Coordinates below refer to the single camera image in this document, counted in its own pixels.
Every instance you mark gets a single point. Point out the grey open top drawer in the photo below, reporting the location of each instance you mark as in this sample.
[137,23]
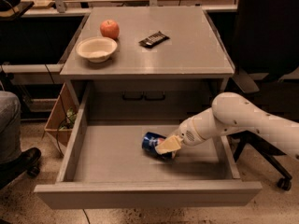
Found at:
[104,165]

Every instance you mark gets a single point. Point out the person leg in jeans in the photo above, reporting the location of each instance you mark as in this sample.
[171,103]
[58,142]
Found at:
[10,121]

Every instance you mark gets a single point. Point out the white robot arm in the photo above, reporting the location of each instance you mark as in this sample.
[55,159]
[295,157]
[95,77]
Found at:
[232,113]

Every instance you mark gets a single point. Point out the black office chair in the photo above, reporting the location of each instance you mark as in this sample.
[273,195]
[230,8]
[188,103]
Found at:
[264,48]

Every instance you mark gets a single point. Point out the blue pepsi can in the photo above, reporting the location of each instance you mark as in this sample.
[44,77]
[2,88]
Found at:
[150,141]

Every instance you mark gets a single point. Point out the dark snack bar wrapper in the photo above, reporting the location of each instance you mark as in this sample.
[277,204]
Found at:
[153,40]

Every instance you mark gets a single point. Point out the black left drawer handle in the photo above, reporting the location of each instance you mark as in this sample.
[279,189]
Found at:
[132,95]

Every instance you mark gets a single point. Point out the grey drawer cabinet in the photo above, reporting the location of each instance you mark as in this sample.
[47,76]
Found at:
[192,50]

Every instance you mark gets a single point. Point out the red apple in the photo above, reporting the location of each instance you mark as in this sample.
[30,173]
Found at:
[110,29]

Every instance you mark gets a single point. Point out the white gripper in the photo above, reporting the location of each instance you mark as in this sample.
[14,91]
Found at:
[186,137]

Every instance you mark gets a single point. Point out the black shoe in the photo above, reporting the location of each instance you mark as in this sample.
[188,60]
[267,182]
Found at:
[27,162]

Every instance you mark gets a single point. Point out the black drawer handle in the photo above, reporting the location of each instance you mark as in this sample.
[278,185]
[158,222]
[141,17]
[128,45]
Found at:
[154,96]
[132,95]

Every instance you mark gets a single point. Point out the cardboard box with items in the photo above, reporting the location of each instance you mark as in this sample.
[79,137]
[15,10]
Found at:
[60,122]

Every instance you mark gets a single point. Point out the black right drawer handle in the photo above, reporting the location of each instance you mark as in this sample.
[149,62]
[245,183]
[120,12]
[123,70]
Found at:
[154,96]

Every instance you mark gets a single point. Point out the white paper bowl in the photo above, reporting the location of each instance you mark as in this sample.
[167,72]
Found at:
[96,49]

